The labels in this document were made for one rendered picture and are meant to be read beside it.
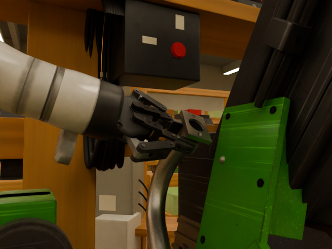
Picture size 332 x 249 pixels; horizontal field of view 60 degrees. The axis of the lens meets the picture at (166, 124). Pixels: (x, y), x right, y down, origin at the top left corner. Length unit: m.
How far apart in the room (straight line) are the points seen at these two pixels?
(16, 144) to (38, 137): 0.10
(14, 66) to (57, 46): 0.31
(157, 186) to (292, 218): 0.20
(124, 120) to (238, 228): 0.19
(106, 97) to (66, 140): 0.08
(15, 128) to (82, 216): 0.24
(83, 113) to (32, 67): 0.07
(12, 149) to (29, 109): 0.36
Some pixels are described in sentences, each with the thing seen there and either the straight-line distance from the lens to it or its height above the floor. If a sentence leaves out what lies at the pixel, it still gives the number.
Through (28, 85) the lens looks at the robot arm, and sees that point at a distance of 0.35.
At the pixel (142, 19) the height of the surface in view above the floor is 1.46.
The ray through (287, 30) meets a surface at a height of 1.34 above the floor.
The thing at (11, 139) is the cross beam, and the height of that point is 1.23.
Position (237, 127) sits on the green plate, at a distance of 0.41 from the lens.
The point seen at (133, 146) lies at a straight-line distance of 0.36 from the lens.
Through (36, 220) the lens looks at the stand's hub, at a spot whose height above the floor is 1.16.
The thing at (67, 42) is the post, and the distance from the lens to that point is 0.66.
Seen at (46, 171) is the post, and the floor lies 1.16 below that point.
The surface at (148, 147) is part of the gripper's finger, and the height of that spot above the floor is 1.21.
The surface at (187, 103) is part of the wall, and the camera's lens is 11.74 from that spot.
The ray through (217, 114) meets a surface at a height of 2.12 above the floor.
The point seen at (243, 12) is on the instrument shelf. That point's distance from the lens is 0.73.
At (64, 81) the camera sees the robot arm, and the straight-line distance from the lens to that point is 0.35.
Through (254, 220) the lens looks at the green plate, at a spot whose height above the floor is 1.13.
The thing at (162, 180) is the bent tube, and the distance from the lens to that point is 0.46.
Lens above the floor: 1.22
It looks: 4 degrees up
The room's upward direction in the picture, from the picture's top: straight up
